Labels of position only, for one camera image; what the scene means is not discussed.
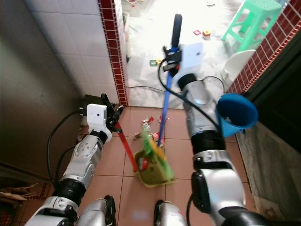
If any dark stone counter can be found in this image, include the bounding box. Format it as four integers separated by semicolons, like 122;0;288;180
247;35;301;142

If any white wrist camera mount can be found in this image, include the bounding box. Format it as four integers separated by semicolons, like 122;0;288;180
175;42;206;83
87;105;113;140

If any robot right leg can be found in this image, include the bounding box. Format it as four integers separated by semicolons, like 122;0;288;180
153;200;187;226

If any brown wall box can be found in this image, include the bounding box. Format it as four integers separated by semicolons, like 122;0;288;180
85;94;105;116

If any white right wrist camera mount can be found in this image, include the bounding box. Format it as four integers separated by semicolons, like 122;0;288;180
175;42;206;83

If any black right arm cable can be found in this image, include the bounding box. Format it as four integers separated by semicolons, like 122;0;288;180
158;58;222;129

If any green plastic stool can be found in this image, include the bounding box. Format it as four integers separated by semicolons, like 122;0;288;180
221;0;283;52

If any red-handled yellow dustpan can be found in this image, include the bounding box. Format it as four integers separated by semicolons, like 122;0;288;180
118;132;175;189

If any blue plastic funnel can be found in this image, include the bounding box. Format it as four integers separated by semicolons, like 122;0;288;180
216;93;259;137

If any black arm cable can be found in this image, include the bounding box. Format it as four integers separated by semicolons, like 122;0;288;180
46;110;88;185
158;58;222;129

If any robot left leg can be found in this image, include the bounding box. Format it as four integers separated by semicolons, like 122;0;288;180
75;194;117;226

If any torn cardboard piece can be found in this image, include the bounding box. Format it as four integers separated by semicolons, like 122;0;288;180
0;186;46;201

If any robot leg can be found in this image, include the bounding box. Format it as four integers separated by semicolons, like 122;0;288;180
75;194;117;226
153;200;187;226

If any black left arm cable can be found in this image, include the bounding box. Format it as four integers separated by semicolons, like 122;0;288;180
46;110;88;185

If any white plastic basin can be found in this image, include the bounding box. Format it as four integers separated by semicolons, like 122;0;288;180
221;49;257;86

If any stainless steel cabinet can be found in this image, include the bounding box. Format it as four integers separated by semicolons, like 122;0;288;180
0;0;88;180

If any blue-handled green broom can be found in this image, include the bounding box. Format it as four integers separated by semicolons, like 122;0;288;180
142;13;183;182

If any thin floor cable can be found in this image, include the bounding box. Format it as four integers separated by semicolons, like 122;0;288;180
128;85;166;94

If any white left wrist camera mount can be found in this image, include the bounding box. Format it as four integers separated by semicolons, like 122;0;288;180
87;105;113;140

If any red plastic crate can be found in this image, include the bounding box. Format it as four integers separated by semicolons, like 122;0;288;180
0;201;29;226

